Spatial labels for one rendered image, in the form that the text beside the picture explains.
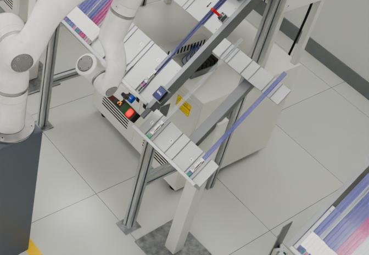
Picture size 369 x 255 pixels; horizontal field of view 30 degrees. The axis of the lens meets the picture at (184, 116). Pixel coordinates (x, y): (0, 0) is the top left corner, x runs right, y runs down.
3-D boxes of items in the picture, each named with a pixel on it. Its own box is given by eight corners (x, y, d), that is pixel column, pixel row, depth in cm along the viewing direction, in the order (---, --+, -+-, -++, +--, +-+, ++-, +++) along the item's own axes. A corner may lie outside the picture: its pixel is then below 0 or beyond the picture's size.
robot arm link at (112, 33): (151, 30, 230) (117, 98, 245) (126, 2, 237) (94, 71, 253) (131, 30, 223) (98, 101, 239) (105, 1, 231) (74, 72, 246)
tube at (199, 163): (189, 177, 244) (188, 176, 242) (186, 174, 244) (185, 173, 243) (286, 74, 246) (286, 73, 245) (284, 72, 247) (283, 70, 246)
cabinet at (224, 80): (172, 199, 331) (202, 103, 291) (89, 111, 365) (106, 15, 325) (263, 154, 370) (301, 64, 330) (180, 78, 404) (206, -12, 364)
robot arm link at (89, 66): (118, 78, 248) (105, 61, 253) (101, 64, 237) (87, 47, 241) (101, 94, 249) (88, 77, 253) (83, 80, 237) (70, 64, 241)
